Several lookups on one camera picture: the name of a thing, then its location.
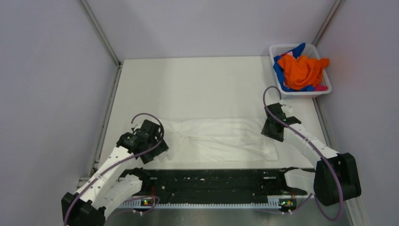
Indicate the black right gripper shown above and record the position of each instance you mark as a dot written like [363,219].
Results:
[266,131]

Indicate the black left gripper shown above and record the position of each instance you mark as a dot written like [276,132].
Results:
[147,157]

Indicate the white t shirt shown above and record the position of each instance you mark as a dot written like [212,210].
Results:
[218,140]

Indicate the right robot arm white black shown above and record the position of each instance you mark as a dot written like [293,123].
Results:
[335,177]

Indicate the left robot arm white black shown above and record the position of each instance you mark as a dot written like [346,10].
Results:
[92,203]

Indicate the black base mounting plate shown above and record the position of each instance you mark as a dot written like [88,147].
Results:
[213,186]

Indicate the pink garment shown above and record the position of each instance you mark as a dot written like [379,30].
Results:
[320,88]

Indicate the orange t shirt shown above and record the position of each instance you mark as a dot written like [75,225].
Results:
[303,71]

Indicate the white plastic laundry basket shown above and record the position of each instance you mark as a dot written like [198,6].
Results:
[308,94]

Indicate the blue t shirt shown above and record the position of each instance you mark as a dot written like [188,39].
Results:
[295,50]

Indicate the grey slotted cable duct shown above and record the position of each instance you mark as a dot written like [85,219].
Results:
[274,203]

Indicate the grey aluminium corner post right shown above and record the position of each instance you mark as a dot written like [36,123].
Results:
[329,18]

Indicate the grey aluminium corner post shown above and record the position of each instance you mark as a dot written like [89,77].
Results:
[99,31]
[329,18]

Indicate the grey aluminium corner post left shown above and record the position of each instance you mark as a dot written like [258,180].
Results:
[99,31]

